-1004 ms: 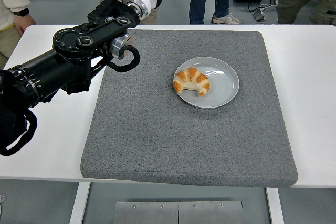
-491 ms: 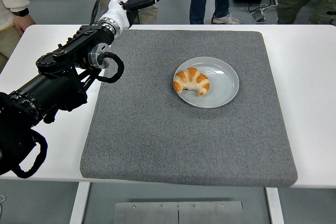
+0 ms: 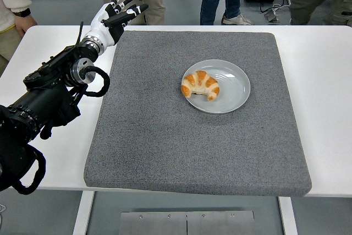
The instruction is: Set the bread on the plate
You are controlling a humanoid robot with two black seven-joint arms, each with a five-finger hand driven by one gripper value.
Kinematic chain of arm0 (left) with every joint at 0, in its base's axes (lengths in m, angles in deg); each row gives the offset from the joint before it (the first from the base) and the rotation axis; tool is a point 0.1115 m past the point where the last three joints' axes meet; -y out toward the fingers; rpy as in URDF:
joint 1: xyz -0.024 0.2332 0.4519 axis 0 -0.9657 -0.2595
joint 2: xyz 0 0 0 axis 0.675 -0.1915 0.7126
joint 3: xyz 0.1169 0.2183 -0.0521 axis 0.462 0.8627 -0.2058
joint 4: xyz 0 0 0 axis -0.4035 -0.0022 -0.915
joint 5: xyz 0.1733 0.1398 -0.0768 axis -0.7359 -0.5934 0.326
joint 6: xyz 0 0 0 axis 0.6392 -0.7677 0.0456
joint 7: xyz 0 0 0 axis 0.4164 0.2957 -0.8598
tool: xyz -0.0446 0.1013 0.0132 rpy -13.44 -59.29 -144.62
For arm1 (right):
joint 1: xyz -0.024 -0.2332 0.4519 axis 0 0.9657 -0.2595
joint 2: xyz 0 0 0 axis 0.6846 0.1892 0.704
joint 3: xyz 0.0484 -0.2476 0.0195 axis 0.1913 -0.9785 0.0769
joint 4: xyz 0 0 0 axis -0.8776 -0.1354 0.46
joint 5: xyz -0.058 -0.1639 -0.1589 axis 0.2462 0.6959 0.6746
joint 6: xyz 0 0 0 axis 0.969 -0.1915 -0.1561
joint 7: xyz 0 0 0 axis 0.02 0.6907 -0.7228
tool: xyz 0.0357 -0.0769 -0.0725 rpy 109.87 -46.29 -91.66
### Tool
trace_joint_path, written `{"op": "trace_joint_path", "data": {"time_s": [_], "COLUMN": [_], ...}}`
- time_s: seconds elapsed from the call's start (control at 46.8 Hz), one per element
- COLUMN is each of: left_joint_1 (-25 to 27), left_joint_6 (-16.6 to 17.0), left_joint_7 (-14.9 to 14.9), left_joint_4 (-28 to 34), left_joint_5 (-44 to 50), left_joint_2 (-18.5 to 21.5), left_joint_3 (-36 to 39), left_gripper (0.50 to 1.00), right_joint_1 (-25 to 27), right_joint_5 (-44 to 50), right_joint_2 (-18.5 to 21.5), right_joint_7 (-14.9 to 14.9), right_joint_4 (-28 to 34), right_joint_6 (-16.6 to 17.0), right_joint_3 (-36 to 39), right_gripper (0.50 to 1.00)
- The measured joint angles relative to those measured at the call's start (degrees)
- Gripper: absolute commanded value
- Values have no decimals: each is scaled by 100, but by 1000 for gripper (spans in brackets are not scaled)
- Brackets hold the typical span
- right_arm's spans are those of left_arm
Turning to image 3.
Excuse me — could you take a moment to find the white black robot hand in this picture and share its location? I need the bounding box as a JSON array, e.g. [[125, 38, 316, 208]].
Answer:
[[84, 0, 149, 47]]

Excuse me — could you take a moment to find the person's hand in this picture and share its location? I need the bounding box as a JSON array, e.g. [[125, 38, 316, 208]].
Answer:
[[14, 14, 38, 38]]

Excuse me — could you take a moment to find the golden croissant bread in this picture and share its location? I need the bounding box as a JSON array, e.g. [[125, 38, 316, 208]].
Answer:
[[180, 70, 221, 101]]

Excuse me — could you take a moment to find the pale grey round plate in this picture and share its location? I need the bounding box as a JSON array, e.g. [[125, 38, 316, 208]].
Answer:
[[181, 59, 251, 114]]

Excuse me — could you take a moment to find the grey metal plate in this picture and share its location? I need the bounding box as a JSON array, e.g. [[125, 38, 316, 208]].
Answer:
[[119, 210, 256, 235]]

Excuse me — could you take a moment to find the black wristwatch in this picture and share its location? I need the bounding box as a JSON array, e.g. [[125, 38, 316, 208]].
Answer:
[[13, 8, 31, 18]]

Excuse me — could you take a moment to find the grey felt mat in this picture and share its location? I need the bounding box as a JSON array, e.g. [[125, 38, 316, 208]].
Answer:
[[83, 30, 313, 198]]

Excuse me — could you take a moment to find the grey power adapter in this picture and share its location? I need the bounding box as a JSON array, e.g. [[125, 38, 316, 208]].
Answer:
[[264, 9, 280, 23]]

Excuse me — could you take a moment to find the white table leg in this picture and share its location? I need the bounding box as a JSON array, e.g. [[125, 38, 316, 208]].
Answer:
[[277, 196, 298, 235], [71, 190, 96, 235]]

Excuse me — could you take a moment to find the white cable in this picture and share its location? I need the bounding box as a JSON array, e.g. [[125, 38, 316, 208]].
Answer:
[[263, 3, 291, 15]]

